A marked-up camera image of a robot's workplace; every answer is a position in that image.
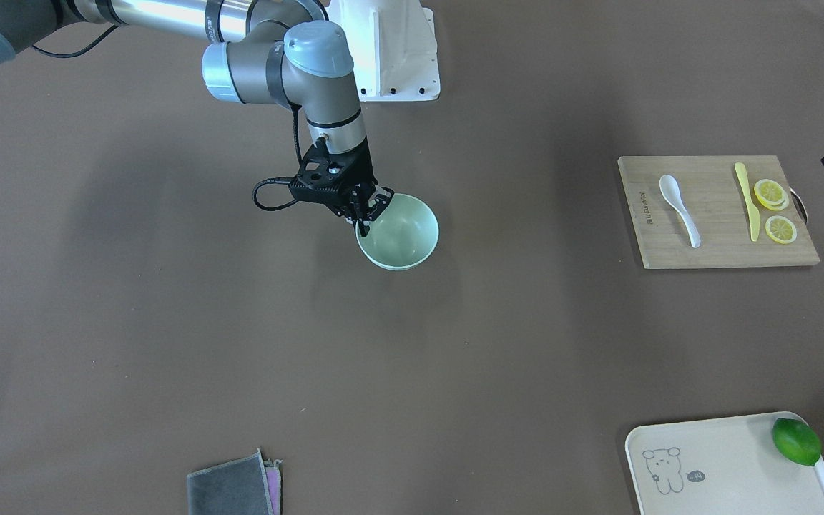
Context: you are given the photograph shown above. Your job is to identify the white ceramic spoon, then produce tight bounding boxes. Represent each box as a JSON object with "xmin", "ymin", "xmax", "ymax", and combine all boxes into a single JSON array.
[{"xmin": 658, "ymin": 174, "xmax": 701, "ymax": 249}]

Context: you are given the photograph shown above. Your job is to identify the green lime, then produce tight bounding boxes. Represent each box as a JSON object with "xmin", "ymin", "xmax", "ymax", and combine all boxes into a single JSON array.
[{"xmin": 771, "ymin": 418, "xmax": 822, "ymax": 466}]

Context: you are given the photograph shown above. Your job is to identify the bamboo cutting board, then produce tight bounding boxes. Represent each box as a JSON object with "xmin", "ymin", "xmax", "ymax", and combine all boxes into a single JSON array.
[{"xmin": 617, "ymin": 155, "xmax": 820, "ymax": 270}]

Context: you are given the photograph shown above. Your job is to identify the yellow plastic knife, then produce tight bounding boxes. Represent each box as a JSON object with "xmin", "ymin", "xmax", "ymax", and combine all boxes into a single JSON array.
[{"xmin": 735, "ymin": 161, "xmax": 761, "ymax": 243}]

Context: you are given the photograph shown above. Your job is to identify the stacked lemon slices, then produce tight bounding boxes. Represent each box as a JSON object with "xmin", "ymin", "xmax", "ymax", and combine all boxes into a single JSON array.
[{"xmin": 752, "ymin": 179, "xmax": 790, "ymax": 212}]

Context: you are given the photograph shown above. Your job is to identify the grey folded cloth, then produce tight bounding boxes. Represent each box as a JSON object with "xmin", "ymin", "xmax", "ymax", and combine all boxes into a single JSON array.
[{"xmin": 186, "ymin": 448, "xmax": 283, "ymax": 514}]

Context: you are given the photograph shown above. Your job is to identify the lemon slice single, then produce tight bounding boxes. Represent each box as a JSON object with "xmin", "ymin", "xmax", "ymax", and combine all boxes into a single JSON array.
[{"xmin": 765, "ymin": 215, "xmax": 798, "ymax": 245}]

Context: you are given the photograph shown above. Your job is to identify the cream rabbit tray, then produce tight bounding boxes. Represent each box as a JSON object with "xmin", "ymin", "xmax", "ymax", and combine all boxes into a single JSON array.
[{"xmin": 624, "ymin": 411, "xmax": 824, "ymax": 514}]

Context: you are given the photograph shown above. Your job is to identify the green bowl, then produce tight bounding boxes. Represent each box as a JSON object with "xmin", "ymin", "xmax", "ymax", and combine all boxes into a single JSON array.
[{"xmin": 355, "ymin": 193, "xmax": 439, "ymax": 271}]

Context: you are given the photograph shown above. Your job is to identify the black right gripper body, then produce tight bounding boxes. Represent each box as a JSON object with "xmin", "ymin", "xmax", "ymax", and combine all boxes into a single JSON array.
[{"xmin": 289, "ymin": 137, "xmax": 378, "ymax": 219}]

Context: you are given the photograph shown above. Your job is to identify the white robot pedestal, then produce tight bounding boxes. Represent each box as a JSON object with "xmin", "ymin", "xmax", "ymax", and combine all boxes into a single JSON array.
[{"xmin": 326, "ymin": 1, "xmax": 441, "ymax": 102}]

